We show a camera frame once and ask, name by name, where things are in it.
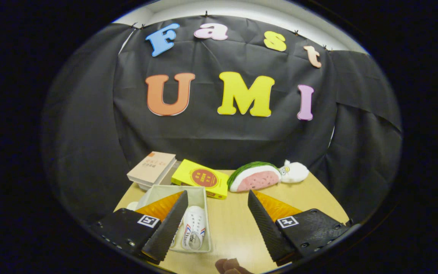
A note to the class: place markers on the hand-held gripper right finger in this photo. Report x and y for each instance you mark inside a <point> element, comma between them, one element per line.
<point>266,232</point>

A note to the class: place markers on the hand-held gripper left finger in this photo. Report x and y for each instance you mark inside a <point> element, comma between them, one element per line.
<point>167,232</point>

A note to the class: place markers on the yellow book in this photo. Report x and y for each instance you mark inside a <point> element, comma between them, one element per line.
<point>200,179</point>

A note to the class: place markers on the beige book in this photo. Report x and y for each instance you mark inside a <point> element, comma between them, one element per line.
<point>152,167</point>

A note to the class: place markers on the watermelon slice plush toy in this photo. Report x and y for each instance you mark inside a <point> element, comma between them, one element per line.
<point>255,179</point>

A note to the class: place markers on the white plush toy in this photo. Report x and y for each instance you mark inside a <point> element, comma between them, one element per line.
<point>293,172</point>

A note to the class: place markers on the grey book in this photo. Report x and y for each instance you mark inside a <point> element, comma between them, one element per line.
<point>167,177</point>

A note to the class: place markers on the white shoe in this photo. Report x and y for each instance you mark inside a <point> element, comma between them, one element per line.
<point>194,226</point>
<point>177,239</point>

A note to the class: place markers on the cream fabric storage box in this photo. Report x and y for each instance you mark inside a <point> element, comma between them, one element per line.
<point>196,196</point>

